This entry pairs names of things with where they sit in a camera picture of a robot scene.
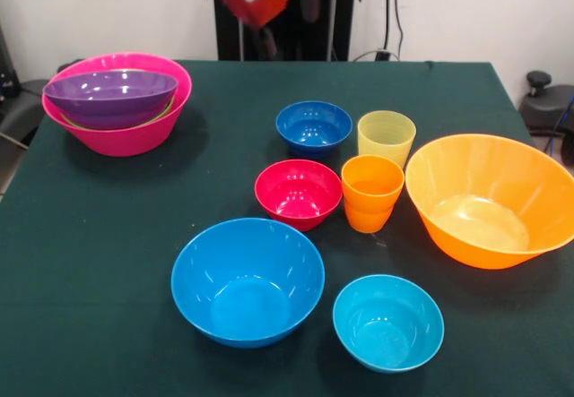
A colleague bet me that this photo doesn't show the small red plastic bowl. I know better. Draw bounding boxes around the small red plastic bowl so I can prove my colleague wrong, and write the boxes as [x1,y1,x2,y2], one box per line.
[254,158,344,232]

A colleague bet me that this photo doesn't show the orange plastic cup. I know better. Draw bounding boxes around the orange plastic cup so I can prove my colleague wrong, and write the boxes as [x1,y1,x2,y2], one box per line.
[343,197,395,235]
[340,154,406,213]

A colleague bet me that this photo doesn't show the purple plastic bowl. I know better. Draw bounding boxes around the purple plastic bowl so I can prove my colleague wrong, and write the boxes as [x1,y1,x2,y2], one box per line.
[42,70,179,131]

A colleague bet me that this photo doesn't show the large pink plastic bowl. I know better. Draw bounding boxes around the large pink plastic bowl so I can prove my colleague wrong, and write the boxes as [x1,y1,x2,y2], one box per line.
[41,52,194,158]

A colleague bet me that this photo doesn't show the small light blue bowl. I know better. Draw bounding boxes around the small light blue bowl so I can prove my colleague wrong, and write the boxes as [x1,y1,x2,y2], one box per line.
[332,273,446,375]

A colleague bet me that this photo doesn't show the green plastic bowl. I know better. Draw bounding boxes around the green plastic bowl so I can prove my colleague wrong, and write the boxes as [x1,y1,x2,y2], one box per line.
[60,68,177,131]

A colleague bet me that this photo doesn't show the medium blue plastic bowl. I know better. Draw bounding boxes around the medium blue plastic bowl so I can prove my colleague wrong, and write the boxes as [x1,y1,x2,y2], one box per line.
[170,217,326,350]

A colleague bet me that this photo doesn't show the black equipment box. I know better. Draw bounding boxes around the black equipment box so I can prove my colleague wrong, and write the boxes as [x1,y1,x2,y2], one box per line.
[0,24,19,100]

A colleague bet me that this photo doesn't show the yellow plastic cup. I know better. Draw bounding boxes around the yellow plastic cup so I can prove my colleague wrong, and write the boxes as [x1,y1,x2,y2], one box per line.
[357,109,418,172]

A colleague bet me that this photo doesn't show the blue cable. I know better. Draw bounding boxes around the blue cable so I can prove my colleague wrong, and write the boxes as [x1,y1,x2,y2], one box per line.
[543,99,574,156]

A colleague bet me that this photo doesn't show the small dark blue bowl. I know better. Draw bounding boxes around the small dark blue bowl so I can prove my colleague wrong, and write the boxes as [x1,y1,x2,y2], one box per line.
[274,99,354,160]

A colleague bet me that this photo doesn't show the black pedestal leg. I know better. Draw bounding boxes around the black pedestal leg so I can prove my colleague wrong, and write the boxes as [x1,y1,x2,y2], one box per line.
[518,70,574,136]
[0,63,73,147]

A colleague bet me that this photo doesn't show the black wall cable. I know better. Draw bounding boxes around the black wall cable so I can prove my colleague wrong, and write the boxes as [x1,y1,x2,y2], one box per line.
[383,0,405,60]

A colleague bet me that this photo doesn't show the large orange plastic bowl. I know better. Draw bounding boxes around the large orange plastic bowl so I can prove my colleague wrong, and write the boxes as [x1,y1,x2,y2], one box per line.
[404,133,574,271]

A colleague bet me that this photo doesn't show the dark green tablecloth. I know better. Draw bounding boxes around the dark green tablecloth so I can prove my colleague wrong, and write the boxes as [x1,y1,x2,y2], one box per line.
[0,58,574,397]

